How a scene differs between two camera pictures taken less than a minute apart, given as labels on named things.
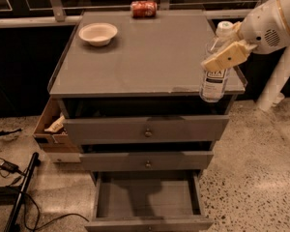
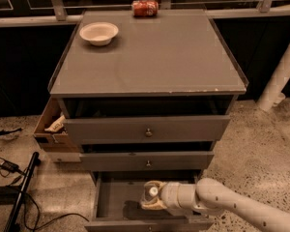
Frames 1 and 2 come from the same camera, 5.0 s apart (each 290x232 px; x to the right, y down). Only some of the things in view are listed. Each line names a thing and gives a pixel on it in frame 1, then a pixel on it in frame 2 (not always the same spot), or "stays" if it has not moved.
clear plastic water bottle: [213, 84] -> [152, 192]
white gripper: [263, 27] -> [168, 194]
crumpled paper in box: [56, 126] stays
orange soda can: [143, 9] stays
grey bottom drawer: [149, 201] stays
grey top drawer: [144, 120] stays
